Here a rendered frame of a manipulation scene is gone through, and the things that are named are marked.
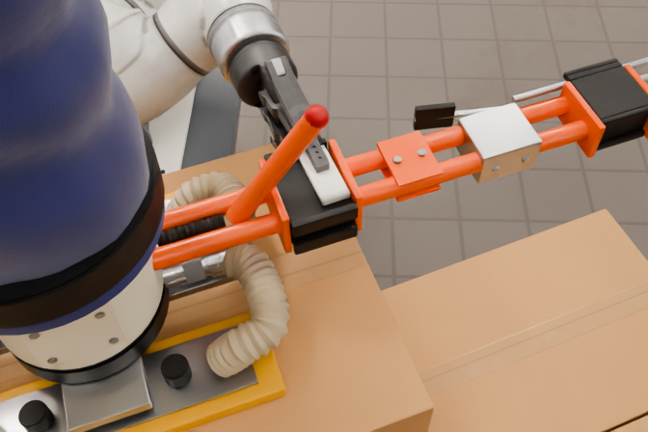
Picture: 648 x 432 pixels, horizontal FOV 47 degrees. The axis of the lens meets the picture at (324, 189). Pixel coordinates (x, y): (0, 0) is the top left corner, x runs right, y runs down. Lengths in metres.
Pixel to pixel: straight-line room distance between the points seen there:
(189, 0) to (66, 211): 0.47
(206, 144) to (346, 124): 1.09
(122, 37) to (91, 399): 0.44
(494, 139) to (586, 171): 1.67
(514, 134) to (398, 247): 1.39
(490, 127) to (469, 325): 0.69
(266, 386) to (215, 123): 0.77
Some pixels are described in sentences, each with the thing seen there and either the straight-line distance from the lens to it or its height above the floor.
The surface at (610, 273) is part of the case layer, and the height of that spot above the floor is 0.54.
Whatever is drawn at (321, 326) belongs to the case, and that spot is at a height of 1.07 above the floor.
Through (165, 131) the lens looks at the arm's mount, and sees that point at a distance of 1.45.
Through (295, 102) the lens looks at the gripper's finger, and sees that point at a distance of 0.78.
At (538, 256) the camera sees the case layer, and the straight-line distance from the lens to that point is 1.57.
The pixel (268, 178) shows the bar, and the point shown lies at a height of 1.25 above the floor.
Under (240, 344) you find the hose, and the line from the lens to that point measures 0.76.
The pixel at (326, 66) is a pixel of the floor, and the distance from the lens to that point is 2.66.
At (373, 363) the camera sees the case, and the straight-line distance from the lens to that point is 0.82.
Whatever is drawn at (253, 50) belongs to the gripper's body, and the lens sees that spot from 0.87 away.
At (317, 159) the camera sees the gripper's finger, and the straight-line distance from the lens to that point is 0.76.
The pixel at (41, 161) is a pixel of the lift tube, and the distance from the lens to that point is 0.52.
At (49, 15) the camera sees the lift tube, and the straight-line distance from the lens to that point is 0.48.
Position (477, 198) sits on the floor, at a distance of 2.32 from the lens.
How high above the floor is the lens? 1.81
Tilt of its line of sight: 52 degrees down
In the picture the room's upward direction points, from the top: straight up
